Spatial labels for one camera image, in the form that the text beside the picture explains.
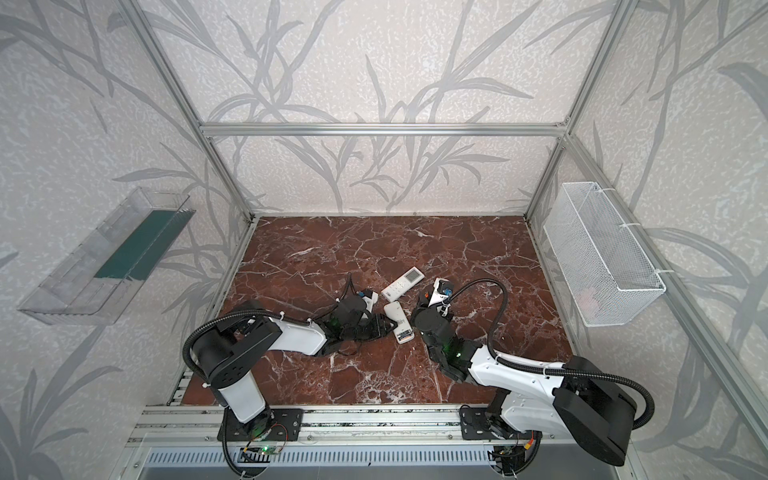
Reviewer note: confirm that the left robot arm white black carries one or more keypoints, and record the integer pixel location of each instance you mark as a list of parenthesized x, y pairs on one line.
[(223, 351)]

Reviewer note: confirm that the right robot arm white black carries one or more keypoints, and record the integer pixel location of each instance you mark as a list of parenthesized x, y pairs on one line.
[(568, 398)]

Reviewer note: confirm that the white wire mesh basket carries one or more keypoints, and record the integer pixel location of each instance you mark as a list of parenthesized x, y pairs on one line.
[(609, 275)]

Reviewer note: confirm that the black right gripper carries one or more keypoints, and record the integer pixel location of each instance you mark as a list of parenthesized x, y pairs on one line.
[(424, 315)]

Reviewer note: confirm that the clear plastic wall tray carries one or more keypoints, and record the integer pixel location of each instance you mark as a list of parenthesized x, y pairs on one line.
[(98, 280)]

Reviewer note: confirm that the aluminium frame post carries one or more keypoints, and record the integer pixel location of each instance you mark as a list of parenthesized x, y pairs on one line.
[(616, 26), (138, 22)]

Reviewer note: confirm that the aluminium horizontal frame bar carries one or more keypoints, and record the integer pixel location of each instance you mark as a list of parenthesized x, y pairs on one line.
[(213, 129)]

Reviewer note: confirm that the white remote with display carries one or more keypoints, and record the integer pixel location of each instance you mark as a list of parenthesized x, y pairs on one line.
[(403, 284)]

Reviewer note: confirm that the aluminium frame post right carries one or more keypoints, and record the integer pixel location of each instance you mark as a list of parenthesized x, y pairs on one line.
[(616, 26)]

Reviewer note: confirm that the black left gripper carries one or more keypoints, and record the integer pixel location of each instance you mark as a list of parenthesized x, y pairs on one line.
[(372, 321)]

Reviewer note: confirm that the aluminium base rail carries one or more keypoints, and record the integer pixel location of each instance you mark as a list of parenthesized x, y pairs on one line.
[(320, 425)]

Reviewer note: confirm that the white remote being unloaded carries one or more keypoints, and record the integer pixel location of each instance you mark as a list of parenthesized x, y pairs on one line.
[(403, 331)]

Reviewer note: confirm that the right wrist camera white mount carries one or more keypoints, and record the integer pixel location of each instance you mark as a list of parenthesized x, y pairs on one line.
[(442, 292)]

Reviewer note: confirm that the aluminium frame post left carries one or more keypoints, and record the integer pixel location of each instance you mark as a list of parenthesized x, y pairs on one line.
[(138, 22)]

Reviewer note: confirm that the small circuit board with wires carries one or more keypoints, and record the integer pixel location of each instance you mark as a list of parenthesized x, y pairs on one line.
[(259, 453)]

